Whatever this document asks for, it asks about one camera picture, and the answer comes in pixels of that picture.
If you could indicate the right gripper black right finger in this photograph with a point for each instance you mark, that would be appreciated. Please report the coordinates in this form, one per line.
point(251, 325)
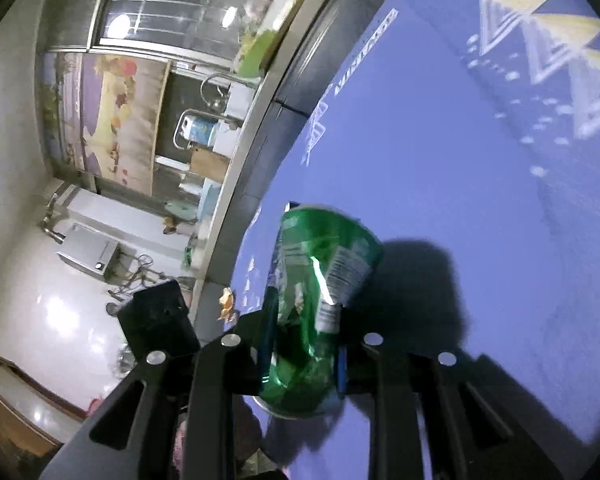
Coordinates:
point(430, 420)

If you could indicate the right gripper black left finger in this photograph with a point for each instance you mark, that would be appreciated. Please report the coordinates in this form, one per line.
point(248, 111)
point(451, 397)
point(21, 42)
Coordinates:
point(133, 432)

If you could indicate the white water heater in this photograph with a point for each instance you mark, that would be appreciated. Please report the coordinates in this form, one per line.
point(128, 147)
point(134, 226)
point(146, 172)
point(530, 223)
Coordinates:
point(90, 252)

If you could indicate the blue white pot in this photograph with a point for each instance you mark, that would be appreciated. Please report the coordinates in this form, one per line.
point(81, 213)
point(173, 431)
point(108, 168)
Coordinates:
point(192, 128)

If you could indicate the chrome sink faucet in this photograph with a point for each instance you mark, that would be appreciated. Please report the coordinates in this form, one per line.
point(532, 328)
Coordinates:
point(214, 90)

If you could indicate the blue printed table cloth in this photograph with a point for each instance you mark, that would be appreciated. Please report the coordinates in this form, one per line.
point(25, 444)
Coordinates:
point(465, 134)

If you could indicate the green plastic basin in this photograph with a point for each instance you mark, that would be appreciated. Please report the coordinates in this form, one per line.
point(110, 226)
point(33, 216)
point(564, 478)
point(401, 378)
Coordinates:
point(253, 52)

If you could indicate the colourful wall poster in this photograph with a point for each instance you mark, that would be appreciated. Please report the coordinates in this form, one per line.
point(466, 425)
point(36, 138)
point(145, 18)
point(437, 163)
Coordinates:
point(101, 114)

